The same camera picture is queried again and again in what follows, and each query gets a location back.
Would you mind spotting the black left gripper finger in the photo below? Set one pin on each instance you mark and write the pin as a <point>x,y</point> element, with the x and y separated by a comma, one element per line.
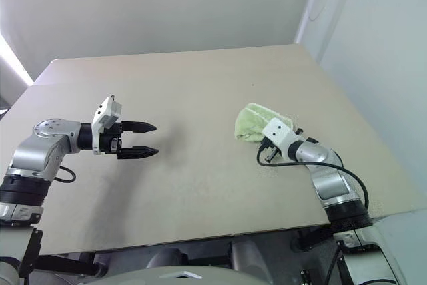
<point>140,127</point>
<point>140,152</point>

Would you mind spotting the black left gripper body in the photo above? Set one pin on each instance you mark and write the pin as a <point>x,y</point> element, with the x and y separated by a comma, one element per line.
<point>108,139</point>

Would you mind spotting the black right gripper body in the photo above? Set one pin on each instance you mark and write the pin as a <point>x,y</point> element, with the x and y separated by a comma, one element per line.
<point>272,154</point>

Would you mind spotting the light green towel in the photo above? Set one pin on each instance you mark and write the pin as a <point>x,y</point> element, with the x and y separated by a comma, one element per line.
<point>250,121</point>

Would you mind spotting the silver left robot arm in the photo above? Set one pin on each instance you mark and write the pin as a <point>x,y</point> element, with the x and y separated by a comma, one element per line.
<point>30,156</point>

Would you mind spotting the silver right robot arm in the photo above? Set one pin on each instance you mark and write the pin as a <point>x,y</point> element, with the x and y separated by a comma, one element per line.
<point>320,155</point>

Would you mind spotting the grey rounded shape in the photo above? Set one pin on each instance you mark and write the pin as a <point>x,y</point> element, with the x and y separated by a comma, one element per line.
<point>247,251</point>
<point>166,258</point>

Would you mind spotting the light grey robot torso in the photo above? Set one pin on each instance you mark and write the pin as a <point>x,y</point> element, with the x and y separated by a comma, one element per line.
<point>187,275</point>

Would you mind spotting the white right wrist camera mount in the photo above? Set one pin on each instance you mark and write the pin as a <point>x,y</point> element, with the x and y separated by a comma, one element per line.
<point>278,131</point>

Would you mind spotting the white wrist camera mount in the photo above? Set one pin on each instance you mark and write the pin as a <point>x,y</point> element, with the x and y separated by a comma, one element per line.
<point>278,131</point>
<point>105,113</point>

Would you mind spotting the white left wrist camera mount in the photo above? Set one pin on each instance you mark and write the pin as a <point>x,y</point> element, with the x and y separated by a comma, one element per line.
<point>105,113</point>

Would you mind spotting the black table frame bracket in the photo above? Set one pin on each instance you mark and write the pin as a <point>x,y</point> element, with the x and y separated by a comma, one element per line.
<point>303,240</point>

